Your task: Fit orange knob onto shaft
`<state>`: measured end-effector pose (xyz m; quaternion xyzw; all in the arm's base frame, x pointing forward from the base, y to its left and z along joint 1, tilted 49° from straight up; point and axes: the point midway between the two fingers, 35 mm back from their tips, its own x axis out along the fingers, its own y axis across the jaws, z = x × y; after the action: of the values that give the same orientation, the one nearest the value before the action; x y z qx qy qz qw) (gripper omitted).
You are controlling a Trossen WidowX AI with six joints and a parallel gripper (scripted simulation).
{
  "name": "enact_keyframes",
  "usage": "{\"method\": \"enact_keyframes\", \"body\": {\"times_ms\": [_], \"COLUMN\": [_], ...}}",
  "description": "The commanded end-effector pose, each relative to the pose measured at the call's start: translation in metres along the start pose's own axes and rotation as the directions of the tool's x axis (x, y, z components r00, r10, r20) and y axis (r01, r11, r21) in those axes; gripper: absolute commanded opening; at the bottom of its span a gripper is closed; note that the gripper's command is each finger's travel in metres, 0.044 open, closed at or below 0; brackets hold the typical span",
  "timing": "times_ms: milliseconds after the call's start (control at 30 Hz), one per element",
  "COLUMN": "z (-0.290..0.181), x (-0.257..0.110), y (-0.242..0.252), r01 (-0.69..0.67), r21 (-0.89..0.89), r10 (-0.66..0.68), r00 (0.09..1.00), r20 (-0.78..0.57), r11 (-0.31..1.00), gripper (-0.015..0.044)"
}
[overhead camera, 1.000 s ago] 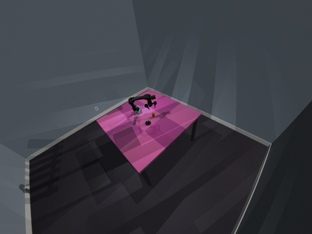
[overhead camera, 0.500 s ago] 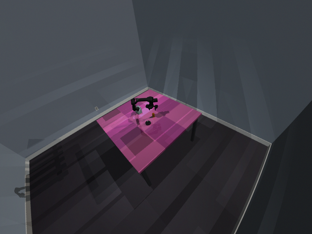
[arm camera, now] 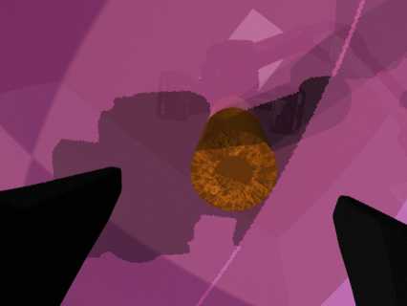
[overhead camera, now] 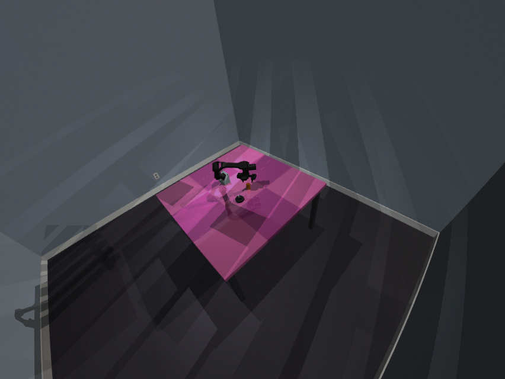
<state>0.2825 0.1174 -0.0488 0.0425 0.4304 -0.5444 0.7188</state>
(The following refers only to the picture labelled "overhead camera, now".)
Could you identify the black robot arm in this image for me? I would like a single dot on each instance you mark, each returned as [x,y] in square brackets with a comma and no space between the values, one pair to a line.
[244,165]

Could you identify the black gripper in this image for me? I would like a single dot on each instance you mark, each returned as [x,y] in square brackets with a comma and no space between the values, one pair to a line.
[253,176]

